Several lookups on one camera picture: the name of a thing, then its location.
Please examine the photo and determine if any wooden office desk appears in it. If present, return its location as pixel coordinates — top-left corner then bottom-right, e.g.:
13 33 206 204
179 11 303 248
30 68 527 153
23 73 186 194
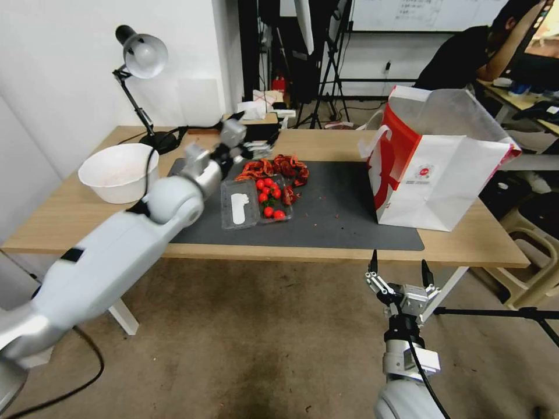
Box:
476 78 559 154

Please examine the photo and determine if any black stand leg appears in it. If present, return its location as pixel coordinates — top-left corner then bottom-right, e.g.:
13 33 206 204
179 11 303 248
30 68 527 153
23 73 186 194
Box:
432 305 559 348

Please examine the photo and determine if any red and white delivery bag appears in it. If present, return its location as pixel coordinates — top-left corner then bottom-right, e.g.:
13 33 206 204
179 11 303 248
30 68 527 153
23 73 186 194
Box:
357 85 523 232

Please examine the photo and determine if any black and silver desk lamp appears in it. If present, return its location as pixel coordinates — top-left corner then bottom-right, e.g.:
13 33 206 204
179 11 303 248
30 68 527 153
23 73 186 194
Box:
112 24 180 156

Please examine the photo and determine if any cardboard box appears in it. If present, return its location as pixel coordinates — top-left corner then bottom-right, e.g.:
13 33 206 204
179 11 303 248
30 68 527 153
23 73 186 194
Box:
252 89 285 110

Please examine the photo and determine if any black lamp cable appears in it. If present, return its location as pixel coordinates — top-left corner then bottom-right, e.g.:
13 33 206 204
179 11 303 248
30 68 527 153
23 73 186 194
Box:
168 124 224 140

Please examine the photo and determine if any dark grey table mat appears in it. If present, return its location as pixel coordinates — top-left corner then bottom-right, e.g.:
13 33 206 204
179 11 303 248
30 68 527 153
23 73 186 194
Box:
167 158 426 252

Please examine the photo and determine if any white paper box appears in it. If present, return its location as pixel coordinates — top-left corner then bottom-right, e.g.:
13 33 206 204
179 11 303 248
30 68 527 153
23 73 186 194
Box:
237 101 268 121

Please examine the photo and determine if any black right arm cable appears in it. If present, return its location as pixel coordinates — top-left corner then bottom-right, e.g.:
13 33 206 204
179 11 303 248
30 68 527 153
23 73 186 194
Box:
406 338 451 419

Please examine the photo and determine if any beige plastic stool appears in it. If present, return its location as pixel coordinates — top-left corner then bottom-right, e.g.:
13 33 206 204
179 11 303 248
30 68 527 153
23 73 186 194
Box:
497 209 559 311

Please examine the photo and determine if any black tripod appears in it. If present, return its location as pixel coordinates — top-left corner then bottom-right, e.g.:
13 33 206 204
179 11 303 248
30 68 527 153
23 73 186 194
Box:
293 0 353 130

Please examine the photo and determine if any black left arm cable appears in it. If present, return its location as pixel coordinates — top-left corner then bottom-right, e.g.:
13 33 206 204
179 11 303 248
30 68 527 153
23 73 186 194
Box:
126 148 160 219

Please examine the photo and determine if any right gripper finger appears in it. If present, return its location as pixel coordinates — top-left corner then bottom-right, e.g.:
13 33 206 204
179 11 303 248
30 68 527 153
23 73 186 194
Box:
365 248 397 300
420 259 442 306

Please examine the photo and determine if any white table leg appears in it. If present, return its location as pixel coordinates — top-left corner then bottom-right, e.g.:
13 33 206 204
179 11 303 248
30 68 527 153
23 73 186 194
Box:
108 304 140 336
421 266 469 326

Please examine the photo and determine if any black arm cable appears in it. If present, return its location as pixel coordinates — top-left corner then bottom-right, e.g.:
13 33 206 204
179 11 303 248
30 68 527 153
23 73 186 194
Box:
126 148 160 219
406 338 451 419

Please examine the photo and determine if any white bowl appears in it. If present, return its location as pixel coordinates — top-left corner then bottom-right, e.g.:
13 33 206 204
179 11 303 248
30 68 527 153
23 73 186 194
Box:
77 144 161 205

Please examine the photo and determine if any clear disposable takeout box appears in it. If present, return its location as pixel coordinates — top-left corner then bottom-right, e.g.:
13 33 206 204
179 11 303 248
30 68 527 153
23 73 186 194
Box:
220 176 294 232

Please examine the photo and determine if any whiteboard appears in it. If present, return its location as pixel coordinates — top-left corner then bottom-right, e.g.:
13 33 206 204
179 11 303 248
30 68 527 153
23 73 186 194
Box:
351 0 510 32

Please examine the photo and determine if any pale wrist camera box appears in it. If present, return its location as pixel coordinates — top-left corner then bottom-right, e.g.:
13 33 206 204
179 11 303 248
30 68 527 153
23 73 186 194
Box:
401 284 431 316
220 120 246 147

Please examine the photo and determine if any person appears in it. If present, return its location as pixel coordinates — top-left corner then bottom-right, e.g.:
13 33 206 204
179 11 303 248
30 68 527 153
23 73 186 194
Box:
412 0 544 90

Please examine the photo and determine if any black floor cable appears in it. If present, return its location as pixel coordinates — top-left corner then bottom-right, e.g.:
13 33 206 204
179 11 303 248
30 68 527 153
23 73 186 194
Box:
0 327 105 418

